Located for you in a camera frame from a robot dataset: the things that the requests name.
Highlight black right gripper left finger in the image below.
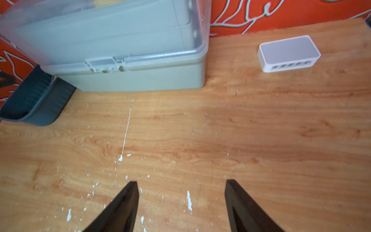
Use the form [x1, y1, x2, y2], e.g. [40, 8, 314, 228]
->
[84, 181, 139, 232]

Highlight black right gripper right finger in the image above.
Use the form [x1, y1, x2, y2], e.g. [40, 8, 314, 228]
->
[225, 179, 283, 232]

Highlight grey-green lidded storage box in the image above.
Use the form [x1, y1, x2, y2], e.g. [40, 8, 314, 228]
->
[1, 1, 212, 92]

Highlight teal plastic chopstick bin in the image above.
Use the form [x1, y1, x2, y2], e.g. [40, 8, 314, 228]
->
[1, 65, 76, 126]

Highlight white network switch box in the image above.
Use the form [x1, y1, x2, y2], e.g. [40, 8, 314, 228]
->
[258, 35, 321, 73]

